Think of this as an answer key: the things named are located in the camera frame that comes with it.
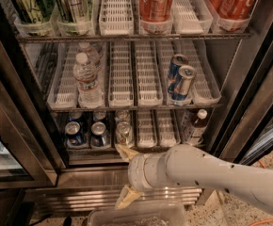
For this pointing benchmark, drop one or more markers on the empty white tray top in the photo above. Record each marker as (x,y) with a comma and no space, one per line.
(116,17)

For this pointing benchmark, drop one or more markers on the front water bottle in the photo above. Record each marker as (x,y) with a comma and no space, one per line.
(87,82)

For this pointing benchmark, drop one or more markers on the red coke can centre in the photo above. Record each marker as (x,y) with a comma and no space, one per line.
(154,10)

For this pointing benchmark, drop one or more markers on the wire shelf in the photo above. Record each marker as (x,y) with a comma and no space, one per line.
(135,37)
(153,107)

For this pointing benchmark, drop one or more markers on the middle wire shelf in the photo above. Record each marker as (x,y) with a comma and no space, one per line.
(153,107)

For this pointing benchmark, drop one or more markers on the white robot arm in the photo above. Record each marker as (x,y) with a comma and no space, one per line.
(185,165)

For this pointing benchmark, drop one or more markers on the empty white tray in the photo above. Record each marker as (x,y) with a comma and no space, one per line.
(121,91)
(116,17)

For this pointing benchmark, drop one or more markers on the stainless steel fridge cabinet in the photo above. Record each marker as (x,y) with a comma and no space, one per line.
(41,75)

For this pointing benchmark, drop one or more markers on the green can far left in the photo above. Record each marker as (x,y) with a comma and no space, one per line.
(34,11)

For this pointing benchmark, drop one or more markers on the empty white tray middle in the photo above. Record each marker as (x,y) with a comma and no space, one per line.
(121,91)

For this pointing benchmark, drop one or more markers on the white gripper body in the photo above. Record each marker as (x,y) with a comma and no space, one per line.
(136,172)

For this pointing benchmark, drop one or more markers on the silver soda can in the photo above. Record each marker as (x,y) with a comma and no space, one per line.
(122,115)
(124,134)

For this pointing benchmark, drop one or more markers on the brown tea bottle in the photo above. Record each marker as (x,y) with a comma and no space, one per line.
(196,127)

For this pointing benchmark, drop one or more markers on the rear red bull can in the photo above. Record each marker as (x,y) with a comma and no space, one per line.
(176,62)

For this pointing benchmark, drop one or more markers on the front silver soda can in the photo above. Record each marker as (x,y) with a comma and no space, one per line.
(124,134)

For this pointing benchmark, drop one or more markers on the front red bull can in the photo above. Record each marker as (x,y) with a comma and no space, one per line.
(183,83)

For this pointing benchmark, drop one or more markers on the pepsi can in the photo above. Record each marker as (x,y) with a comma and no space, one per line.
(100,116)
(100,137)
(74,133)
(80,118)

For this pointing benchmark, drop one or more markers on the red bull can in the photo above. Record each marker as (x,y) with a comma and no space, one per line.
(183,83)
(176,62)

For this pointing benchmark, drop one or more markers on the rear water bottle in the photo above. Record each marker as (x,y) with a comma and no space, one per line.
(91,52)

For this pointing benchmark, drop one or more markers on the left glass fridge door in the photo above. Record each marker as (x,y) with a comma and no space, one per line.
(24,164)

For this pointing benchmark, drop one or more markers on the green can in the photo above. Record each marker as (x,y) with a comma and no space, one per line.
(73,11)
(34,11)

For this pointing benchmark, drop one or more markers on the rear silver soda can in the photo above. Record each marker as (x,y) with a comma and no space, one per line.
(122,115)

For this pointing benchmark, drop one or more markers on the top wire shelf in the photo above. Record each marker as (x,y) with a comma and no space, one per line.
(135,37)

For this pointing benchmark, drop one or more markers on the right open fridge door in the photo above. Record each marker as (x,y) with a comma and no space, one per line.
(238,127)

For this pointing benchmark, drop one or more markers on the water bottle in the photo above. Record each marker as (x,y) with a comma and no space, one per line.
(91,52)
(87,82)

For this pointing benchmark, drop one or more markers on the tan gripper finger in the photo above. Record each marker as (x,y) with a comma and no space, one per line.
(127,195)
(126,153)

